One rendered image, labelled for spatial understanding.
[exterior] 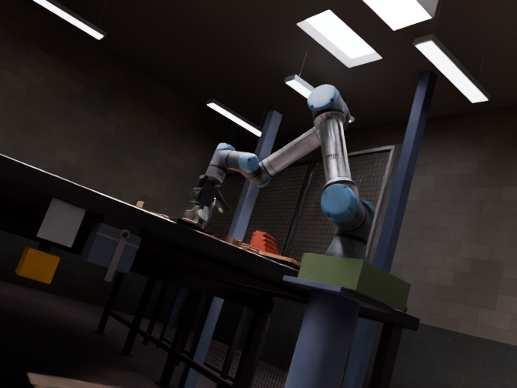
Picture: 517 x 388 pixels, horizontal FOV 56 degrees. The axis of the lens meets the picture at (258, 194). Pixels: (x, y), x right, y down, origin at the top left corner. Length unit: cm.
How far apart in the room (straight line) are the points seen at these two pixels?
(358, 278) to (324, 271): 14
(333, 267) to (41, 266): 87
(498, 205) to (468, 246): 65
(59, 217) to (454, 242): 606
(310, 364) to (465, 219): 564
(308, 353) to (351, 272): 30
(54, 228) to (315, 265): 83
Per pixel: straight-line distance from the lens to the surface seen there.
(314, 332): 162
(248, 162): 184
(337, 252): 166
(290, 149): 193
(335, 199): 158
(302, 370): 163
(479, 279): 674
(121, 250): 153
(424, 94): 681
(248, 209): 401
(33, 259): 149
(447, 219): 722
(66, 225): 152
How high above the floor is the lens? 72
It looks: 13 degrees up
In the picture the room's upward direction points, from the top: 18 degrees clockwise
